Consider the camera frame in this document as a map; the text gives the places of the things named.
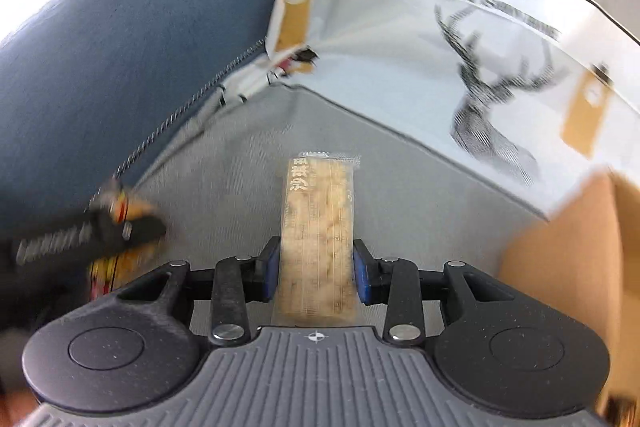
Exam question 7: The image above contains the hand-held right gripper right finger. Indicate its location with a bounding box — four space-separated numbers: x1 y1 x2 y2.
351 238 518 344

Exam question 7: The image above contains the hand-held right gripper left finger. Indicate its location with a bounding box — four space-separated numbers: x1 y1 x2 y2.
112 236 282 347

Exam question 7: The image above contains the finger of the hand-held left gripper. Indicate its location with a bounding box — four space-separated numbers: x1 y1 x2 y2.
120 213 168 253
85 184 132 220

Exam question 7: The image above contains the pale puffed rice bar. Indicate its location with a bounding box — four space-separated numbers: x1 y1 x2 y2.
270 149 362 328

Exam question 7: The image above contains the clear bag of crackers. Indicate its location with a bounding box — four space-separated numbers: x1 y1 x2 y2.
87 189 163 308

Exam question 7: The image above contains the brown cardboard box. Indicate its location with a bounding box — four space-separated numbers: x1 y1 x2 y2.
497 172 640 427

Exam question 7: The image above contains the grey deer print sofa cover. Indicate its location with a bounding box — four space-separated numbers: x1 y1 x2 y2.
117 0 640 338

